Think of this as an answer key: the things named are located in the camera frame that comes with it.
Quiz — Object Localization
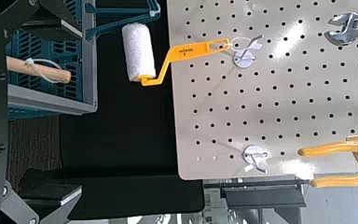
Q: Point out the beige metal pegboard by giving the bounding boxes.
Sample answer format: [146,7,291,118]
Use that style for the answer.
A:
[166,0,358,181]

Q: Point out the metal hook with white disc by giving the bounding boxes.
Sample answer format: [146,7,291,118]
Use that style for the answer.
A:
[241,144,269,175]
[232,34,266,69]

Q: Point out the yellow paint roller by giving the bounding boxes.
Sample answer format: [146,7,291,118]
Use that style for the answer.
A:
[120,21,231,87]

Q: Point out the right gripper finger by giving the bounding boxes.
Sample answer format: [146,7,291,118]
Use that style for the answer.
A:
[0,180,84,224]
[4,0,84,41]

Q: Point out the white zip tie loop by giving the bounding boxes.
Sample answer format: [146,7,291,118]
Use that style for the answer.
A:
[229,35,264,53]
[24,57,65,84]

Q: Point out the blue grey folding crate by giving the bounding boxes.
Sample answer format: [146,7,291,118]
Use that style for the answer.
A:
[4,0,162,120]

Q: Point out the wooden tool handle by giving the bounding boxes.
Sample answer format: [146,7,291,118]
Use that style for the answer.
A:
[6,55,73,84]

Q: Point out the yellow handled pliers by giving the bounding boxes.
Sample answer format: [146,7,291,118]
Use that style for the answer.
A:
[297,141,358,189]

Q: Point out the black metal stand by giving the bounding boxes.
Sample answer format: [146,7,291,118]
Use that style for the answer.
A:
[203,178,309,224]

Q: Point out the chrome adjustable wrench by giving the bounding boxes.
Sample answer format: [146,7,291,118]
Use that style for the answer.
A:
[324,11,358,47]

